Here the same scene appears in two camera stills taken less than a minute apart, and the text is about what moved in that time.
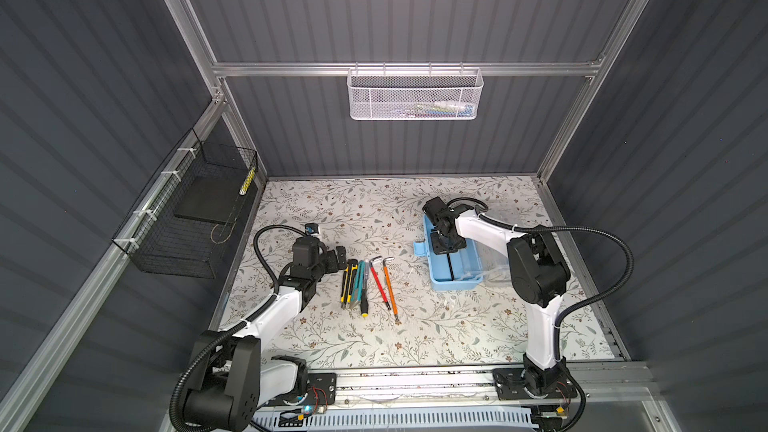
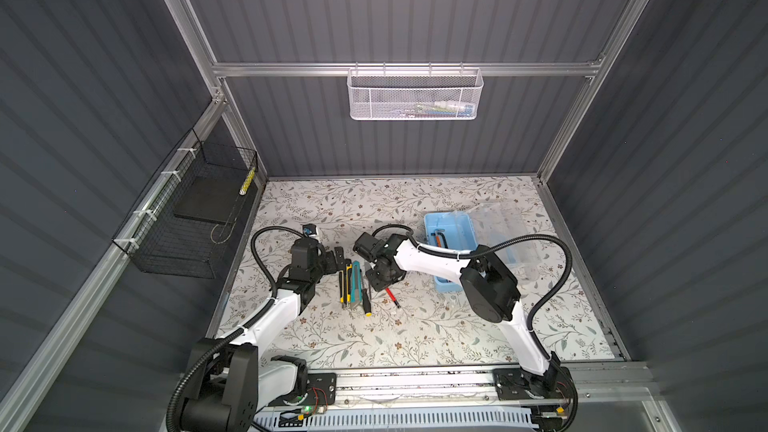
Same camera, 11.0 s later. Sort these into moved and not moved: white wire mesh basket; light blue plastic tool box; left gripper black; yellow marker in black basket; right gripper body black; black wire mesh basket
Moved: right gripper body black; light blue plastic tool box
Not moved: black wire mesh basket; yellow marker in black basket; white wire mesh basket; left gripper black
